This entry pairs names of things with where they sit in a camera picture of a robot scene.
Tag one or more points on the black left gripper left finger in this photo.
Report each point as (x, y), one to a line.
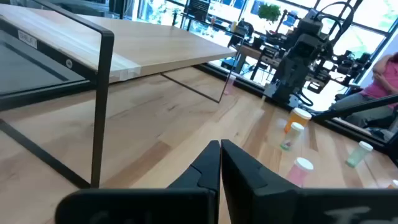
(186, 205)

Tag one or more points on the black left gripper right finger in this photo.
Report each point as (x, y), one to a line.
(264, 205)

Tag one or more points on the large pink medicine bottle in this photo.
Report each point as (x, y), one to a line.
(298, 174)

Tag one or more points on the small teal medicine bottle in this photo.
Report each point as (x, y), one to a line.
(291, 137)

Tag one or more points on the large orange medicine bottle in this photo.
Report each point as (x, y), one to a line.
(297, 119)

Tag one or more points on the small pink medicine bottle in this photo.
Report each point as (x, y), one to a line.
(230, 84)

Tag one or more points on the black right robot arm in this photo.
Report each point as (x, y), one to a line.
(298, 62)

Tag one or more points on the wooden office desk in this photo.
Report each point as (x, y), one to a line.
(248, 51)

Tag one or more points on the person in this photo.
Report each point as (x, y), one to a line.
(385, 84)

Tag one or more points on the green potted plant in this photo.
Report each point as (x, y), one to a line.
(269, 12)

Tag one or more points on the wooden shelf with metal frame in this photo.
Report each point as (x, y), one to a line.
(140, 40)

